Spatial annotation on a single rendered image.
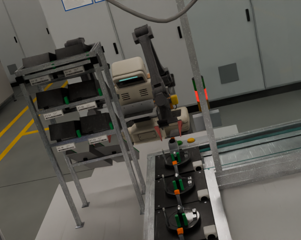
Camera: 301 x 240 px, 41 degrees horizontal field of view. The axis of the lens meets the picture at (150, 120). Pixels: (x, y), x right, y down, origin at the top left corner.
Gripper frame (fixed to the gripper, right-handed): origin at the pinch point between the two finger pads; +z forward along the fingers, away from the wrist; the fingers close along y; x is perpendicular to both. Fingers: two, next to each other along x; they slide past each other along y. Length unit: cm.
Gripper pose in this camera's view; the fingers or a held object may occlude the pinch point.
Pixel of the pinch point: (170, 137)
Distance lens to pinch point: 200.8
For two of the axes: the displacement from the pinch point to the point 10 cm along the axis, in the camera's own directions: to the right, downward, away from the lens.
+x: 1.7, 2.2, 9.6
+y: 9.7, -2.2, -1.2
